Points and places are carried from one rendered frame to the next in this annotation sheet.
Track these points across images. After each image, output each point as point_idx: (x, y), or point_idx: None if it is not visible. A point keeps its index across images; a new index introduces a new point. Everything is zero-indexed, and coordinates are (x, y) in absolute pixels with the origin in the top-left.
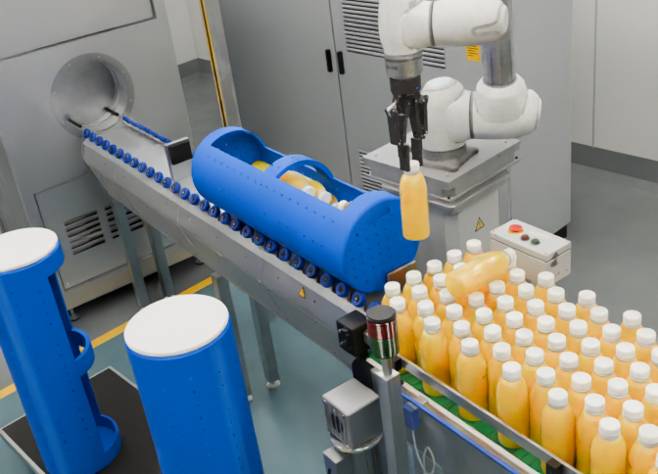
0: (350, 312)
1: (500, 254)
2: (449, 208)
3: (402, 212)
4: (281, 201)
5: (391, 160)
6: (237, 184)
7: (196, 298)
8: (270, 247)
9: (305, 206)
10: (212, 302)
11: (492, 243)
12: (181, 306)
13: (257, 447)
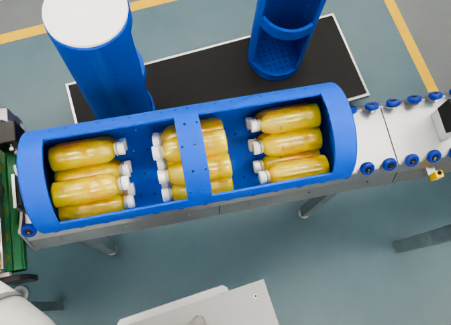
0: (13, 133)
1: None
2: (119, 320)
3: None
4: (141, 113)
5: (229, 304)
6: (227, 99)
7: (109, 31)
8: None
9: (101, 122)
10: (92, 40)
11: None
12: (105, 19)
13: (93, 101)
